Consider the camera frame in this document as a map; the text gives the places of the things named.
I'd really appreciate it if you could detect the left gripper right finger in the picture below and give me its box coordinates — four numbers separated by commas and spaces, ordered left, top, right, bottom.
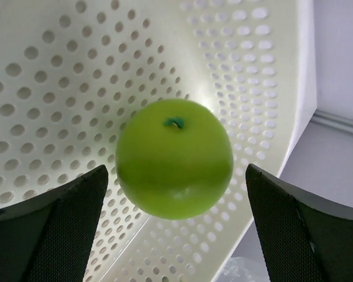
245, 164, 353, 281

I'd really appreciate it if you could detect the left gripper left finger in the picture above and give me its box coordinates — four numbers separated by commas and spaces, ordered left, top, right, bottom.
0, 165, 108, 281

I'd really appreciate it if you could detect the clear orange zip bag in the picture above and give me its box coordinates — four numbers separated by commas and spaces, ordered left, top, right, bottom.
217, 257, 269, 282

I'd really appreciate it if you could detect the green apple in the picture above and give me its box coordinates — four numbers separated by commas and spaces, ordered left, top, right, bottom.
115, 99, 234, 220

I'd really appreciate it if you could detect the white perforated plastic basket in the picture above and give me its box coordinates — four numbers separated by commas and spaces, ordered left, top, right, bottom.
0, 1, 317, 281

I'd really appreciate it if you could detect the right aluminium frame post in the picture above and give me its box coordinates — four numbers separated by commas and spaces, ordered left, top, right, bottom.
311, 110, 353, 135

